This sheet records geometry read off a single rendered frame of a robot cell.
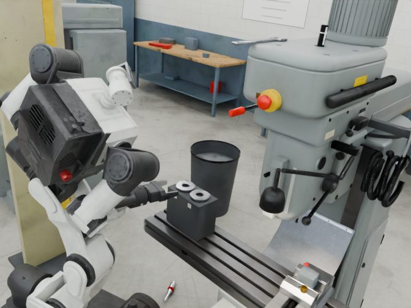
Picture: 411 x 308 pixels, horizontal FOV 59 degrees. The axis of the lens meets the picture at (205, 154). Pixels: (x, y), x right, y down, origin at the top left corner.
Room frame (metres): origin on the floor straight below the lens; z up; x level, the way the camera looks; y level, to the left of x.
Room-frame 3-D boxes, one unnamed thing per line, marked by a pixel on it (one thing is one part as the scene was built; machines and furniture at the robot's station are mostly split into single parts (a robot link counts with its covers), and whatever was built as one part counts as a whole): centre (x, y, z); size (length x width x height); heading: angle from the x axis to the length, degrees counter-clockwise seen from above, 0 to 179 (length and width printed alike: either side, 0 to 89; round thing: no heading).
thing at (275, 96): (0.95, -0.16, 1.76); 0.06 x 0.02 x 0.06; 49
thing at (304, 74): (1.14, -0.32, 1.81); 0.47 x 0.26 x 0.16; 139
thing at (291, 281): (0.99, -0.38, 1.06); 0.12 x 0.06 x 0.04; 52
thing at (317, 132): (1.16, -0.34, 1.68); 0.34 x 0.24 x 0.10; 139
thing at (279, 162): (1.04, -0.24, 1.45); 0.04 x 0.04 x 0.21; 49
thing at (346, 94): (1.06, -0.44, 1.79); 0.45 x 0.04 x 0.04; 139
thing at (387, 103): (1.51, -0.64, 1.66); 0.80 x 0.23 x 0.20; 139
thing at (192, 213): (1.45, 0.04, 1.07); 0.22 x 0.12 x 0.20; 46
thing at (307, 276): (1.04, -0.41, 1.08); 0.06 x 0.05 x 0.06; 52
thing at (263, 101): (0.93, -0.14, 1.76); 0.04 x 0.03 x 0.04; 49
